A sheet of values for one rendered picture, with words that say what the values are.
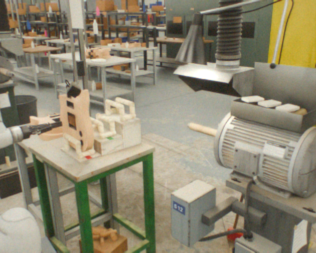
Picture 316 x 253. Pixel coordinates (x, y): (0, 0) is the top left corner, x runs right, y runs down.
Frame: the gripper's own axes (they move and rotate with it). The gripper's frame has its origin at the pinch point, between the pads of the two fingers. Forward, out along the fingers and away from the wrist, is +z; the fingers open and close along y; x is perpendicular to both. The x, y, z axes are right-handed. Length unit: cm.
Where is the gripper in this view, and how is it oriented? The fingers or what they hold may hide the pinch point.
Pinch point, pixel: (56, 124)
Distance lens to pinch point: 204.2
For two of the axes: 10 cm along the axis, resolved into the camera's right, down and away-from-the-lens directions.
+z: 7.6, -2.4, 6.0
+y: 6.5, 2.5, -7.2
